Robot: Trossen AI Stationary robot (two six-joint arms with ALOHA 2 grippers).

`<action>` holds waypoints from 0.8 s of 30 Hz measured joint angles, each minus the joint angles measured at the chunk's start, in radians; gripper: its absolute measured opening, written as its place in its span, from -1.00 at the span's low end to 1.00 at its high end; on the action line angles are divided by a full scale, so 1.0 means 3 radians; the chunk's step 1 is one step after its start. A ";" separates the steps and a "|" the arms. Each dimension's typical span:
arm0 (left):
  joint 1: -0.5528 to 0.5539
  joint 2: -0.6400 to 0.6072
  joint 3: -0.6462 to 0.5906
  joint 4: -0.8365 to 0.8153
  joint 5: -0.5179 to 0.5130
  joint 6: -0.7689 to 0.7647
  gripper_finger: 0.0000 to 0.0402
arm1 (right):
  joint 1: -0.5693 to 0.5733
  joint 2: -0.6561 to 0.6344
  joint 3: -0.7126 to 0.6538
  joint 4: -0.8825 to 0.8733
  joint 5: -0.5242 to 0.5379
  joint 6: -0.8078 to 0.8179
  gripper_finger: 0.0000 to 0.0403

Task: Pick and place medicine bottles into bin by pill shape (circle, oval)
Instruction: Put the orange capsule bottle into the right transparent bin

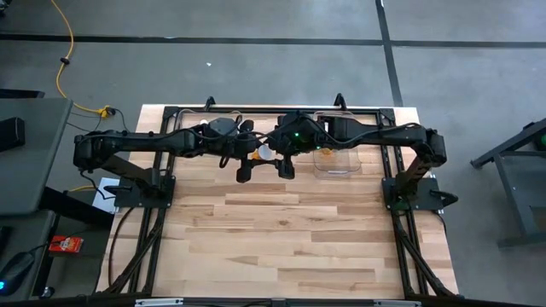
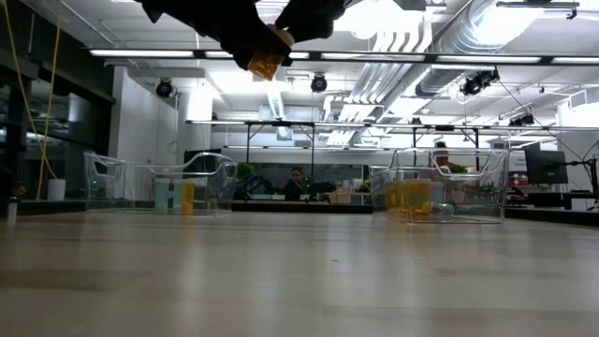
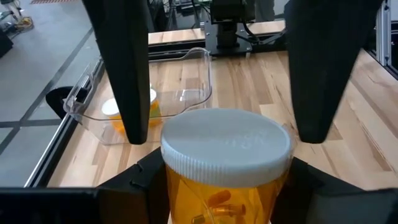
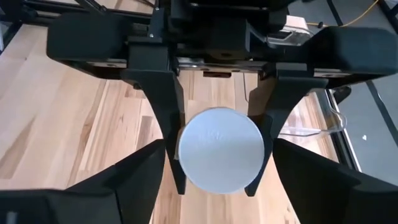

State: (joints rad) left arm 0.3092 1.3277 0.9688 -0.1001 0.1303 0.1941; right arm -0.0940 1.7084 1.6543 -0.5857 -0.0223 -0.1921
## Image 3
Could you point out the yellow cup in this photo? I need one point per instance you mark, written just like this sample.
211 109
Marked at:
110 109

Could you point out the orange pill bottle white cap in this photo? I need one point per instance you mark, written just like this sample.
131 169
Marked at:
154 109
227 146

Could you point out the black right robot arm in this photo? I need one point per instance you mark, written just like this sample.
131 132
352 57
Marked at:
227 34

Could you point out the silver aluminium post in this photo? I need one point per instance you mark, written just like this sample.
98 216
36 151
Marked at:
382 31

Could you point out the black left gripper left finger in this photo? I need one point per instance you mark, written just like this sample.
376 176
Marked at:
133 199

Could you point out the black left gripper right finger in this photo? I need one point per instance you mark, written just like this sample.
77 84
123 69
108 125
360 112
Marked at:
311 202

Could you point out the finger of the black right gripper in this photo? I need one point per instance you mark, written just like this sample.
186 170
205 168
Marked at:
323 62
124 62

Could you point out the clear plastic bin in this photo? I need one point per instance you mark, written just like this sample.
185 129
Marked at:
180 81

